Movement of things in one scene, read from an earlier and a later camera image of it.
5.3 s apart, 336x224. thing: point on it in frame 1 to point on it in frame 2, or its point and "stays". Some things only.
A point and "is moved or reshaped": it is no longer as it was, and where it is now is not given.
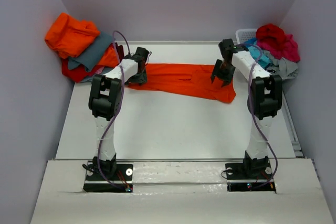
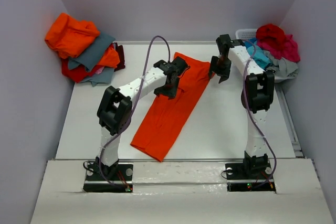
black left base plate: [124, 172] stays
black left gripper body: [141, 77] to [168, 89]
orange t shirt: [187, 79] is moved or reshaped
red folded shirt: [79, 74] stays
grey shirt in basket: [285, 68] stays
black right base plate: [251, 177] stays
